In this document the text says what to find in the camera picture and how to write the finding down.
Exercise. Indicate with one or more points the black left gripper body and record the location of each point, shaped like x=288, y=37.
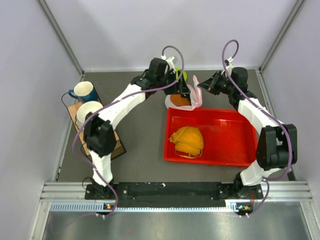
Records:
x=168, y=76

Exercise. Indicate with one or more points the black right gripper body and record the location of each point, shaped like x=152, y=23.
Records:
x=223, y=85

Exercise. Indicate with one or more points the white mesh laundry bag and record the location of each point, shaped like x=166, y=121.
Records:
x=195, y=97

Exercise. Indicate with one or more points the orange smooth bra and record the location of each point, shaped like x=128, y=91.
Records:
x=179, y=100

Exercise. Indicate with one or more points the yellow lace bra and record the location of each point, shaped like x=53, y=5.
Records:
x=188, y=142

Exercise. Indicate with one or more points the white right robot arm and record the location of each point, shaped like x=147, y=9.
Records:
x=277, y=144

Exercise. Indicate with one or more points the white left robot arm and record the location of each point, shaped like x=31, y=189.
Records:
x=100, y=125

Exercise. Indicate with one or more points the green plastic bowl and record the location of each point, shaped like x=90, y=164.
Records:
x=184, y=74

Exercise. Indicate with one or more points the red plastic tray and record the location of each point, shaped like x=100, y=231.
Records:
x=229, y=138

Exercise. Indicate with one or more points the white ceramic bowl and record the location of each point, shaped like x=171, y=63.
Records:
x=84, y=109

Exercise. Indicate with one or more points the blue mug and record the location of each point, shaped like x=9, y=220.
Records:
x=84, y=92

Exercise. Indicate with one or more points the wooden wire rack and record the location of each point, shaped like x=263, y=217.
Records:
x=72, y=110

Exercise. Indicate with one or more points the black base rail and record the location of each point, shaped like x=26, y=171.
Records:
x=181, y=194

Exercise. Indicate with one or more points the aluminium frame rail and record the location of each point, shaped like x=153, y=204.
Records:
x=78, y=197

